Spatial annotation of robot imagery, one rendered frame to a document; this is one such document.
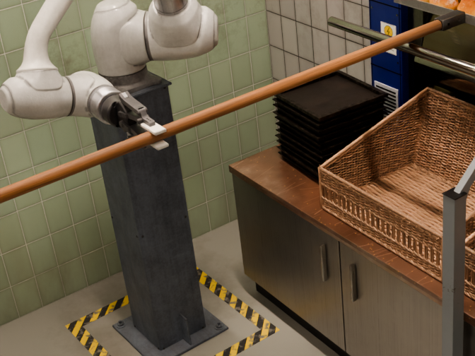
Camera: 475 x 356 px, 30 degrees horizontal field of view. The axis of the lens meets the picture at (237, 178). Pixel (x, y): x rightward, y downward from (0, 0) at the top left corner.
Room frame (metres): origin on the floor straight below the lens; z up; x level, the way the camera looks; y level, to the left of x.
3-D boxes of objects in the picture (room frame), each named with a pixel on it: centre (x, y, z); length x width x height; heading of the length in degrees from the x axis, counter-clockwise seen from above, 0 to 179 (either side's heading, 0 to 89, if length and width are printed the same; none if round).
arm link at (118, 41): (2.65, 0.31, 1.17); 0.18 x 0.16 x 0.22; 84
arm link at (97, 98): (2.05, 0.30, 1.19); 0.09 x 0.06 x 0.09; 121
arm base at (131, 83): (2.64, 0.34, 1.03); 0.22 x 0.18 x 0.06; 122
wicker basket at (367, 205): (2.31, -0.59, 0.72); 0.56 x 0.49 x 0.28; 30
